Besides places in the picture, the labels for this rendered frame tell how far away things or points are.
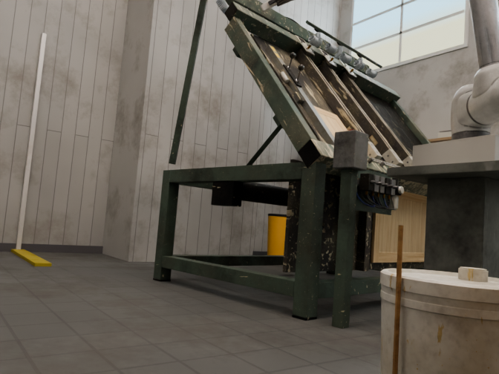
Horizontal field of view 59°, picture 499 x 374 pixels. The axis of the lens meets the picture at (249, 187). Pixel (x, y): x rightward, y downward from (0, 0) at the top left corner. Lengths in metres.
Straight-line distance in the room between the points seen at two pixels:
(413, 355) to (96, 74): 4.74
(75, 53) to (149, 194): 1.79
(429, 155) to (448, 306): 1.21
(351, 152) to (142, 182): 2.72
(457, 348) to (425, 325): 0.06
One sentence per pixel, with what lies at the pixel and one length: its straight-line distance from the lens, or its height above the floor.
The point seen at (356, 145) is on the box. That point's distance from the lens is 2.13.
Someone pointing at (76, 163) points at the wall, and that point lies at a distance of 5.05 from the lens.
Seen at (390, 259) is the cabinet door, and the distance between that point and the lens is 3.37.
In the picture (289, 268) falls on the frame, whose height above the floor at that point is 0.22.
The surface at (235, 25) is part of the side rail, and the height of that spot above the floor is 1.70.
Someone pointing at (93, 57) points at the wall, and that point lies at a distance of 5.31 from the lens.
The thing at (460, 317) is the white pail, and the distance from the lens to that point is 0.91.
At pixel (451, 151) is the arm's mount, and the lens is 1.99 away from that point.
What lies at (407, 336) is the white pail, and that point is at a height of 0.26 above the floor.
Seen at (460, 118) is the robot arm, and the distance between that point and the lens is 2.11.
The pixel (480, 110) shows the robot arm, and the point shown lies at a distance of 2.01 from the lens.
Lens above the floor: 0.45
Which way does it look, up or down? 5 degrees up
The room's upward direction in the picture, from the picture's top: 4 degrees clockwise
